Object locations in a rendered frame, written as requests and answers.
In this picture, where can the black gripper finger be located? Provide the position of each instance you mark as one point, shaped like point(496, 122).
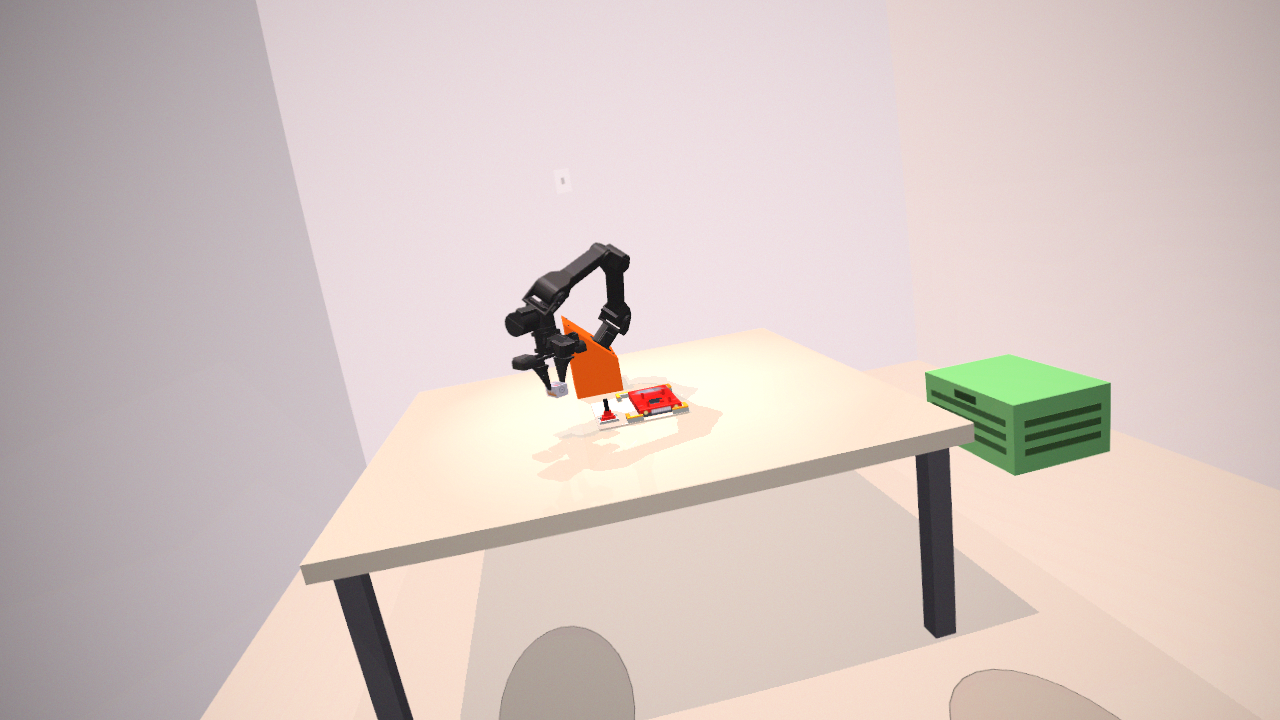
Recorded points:
point(561, 365)
point(542, 373)

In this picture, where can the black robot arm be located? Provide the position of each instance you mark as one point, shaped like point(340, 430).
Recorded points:
point(553, 289)

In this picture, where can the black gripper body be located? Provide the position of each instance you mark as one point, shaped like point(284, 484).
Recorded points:
point(525, 362)

